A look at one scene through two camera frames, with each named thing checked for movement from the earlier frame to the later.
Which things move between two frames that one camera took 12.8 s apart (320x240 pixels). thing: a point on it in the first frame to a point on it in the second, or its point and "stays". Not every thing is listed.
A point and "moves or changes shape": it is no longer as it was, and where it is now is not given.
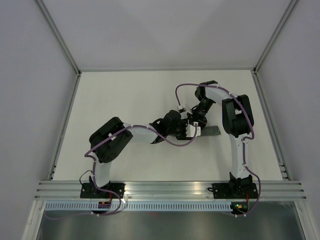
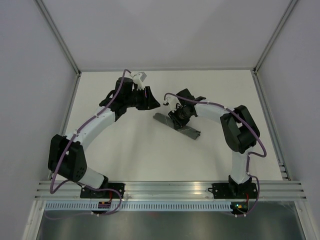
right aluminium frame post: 274,36 stays
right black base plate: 223,191 stays
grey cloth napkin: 210,130 moves or changes shape
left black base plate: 88,191 stays
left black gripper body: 179,131 to 137,99
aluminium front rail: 148,190 stays
